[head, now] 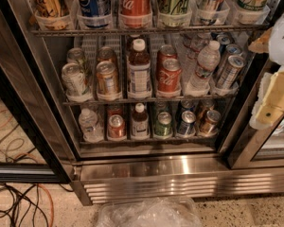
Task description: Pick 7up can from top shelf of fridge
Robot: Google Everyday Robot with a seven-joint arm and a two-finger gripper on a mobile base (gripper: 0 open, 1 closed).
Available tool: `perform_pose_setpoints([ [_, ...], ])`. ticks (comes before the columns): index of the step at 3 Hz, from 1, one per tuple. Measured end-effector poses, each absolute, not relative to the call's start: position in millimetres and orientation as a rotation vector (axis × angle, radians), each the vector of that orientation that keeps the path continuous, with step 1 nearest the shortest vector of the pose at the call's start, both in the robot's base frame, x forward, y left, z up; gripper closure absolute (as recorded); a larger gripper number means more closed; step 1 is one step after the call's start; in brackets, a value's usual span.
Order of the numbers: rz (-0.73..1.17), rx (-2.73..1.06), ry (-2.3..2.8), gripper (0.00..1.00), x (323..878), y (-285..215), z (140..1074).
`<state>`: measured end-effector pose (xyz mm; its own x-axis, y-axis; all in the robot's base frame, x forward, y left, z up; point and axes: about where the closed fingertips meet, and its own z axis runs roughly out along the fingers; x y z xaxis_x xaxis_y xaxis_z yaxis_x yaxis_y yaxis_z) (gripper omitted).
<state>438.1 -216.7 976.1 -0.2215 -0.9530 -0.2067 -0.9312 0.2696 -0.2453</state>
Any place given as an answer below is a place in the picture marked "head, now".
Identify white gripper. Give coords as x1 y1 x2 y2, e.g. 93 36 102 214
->
248 13 284 130

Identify silver slim can front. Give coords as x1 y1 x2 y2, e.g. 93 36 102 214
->
216 55 244 89

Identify silver slim can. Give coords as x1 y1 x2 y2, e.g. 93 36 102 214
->
216 55 244 89
219 44 242 67
216 34 233 46

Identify silver slim can middle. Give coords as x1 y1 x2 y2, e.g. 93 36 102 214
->
219 44 242 67

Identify silver slim can rear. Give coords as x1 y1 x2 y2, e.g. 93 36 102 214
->
216 34 233 46

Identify clear water bottle middle shelf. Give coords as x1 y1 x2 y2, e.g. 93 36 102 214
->
190 41 221 90

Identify brown can bottom shelf rear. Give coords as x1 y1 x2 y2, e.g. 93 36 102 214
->
196 99 215 117

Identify brown can shelf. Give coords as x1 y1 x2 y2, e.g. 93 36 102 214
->
199 110 221 135
196 99 215 117

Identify right glass fridge door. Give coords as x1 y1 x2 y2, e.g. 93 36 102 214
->
227 61 284 169

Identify glass fridge door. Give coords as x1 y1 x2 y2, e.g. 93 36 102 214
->
0 0 74 183
227 61 284 169

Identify brown can bottom shelf front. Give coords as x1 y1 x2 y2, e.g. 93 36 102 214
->
199 110 221 135

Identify blue can bottom shelf rear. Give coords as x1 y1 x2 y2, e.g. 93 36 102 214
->
178 100 195 112

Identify blue can shelf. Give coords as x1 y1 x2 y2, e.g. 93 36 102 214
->
178 100 195 112
177 111 196 136

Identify blue can bottom shelf front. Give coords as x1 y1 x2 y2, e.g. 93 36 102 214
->
177 111 196 136

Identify red coke can middle front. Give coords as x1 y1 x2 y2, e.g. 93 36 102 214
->
158 59 182 93

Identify red coke can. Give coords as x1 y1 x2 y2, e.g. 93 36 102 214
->
158 59 182 93
157 44 177 63

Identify red coke can middle rear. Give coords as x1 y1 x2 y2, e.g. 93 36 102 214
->
157 44 177 63

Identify green can bottom shelf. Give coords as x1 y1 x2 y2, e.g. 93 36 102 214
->
154 112 172 136

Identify iced tea bottle middle shelf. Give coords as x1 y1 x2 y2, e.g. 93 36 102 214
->
127 39 151 94

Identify iced tea bottle shelf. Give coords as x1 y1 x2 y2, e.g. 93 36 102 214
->
127 39 151 94
132 103 149 138

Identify iced tea bottle bottom shelf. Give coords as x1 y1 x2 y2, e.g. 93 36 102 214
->
132 103 149 138

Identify stainless steel fridge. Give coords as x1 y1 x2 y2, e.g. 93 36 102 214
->
0 0 284 205

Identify red coca-cola can top shelf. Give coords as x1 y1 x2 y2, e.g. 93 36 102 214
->
119 0 151 17

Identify red can bottom shelf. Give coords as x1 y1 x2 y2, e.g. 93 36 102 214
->
108 114 125 139

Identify gold can middle shelf front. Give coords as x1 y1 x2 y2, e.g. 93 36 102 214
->
97 61 119 95

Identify gold can shelf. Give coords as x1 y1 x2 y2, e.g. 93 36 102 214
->
97 46 117 64
97 61 119 95

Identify gold can middle shelf rear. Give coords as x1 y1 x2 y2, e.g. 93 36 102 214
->
97 46 117 64

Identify water bottle bottom shelf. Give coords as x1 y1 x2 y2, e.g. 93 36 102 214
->
79 108 98 139

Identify blue pepsi can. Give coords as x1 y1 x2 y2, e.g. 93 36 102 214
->
75 0 112 18

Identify white can middle shelf rear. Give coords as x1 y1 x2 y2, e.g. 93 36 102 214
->
66 47 86 67

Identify white can shelf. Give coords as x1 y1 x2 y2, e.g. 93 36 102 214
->
66 47 86 67
62 62 89 96

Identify white can middle shelf front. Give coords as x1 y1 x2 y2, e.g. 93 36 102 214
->
62 62 89 96

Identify yellow orange can top shelf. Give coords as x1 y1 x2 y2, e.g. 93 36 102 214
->
35 0 69 18

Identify left glass fridge door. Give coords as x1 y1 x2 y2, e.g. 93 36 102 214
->
0 0 74 183

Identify clear plastic bag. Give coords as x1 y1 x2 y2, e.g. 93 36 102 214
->
96 197 203 227

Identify orange floor cable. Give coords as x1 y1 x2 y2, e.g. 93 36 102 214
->
36 183 55 227

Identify black floor cables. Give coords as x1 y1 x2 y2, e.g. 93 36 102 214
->
0 183 74 227

